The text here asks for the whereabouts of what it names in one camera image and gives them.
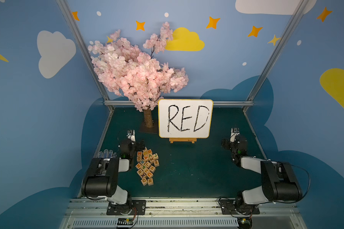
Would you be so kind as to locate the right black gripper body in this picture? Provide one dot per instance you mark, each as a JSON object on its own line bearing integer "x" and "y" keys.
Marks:
{"x": 235, "y": 140}

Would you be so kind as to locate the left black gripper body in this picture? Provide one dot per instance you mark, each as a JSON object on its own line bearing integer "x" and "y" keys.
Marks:
{"x": 129, "y": 140}

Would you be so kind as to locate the wooden block letter R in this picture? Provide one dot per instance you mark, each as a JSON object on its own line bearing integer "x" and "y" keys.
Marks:
{"x": 150, "y": 181}

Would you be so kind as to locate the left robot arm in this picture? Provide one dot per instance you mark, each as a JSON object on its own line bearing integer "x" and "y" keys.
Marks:
{"x": 101, "y": 180}

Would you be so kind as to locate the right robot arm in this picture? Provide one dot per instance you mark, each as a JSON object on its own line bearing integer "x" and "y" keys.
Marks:
{"x": 278, "y": 179}

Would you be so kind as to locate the wooden block letter J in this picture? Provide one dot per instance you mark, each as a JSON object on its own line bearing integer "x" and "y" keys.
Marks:
{"x": 155, "y": 156}

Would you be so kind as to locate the wooden block letter X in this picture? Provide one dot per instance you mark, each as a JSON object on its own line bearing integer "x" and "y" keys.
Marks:
{"x": 143, "y": 175}

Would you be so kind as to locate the wooden block letter D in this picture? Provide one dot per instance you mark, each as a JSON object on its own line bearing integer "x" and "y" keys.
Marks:
{"x": 144, "y": 181}

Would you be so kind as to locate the whiteboard with RED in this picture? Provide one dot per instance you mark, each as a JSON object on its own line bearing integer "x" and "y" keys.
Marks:
{"x": 185, "y": 118}

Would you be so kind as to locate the blue white work glove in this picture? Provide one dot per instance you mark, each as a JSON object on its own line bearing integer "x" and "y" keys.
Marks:
{"x": 107, "y": 154}

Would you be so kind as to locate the green circuit board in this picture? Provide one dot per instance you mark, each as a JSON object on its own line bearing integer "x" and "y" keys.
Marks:
{"x": 125, "y": 223}

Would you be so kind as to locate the pink cherry blossom tree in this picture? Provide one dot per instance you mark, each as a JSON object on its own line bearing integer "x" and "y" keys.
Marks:
{"x": 126, "y": 70}

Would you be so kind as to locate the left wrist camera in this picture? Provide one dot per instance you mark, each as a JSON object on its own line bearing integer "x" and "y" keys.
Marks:
{"x": 131, "y": 135}

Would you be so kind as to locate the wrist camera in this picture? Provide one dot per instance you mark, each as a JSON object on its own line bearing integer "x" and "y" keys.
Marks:
{"x": 131, "y": 135}
{"x": 234, "y": 133}

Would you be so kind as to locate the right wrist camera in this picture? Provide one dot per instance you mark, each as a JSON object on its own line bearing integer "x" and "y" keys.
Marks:
{"x": 234, "y": 133}

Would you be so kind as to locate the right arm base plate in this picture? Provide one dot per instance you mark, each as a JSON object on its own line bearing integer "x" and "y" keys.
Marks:
{"x": 230, "y": 207}

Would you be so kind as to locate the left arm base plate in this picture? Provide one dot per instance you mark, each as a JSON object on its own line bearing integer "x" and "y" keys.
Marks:
{"x": 132, "y": 207}

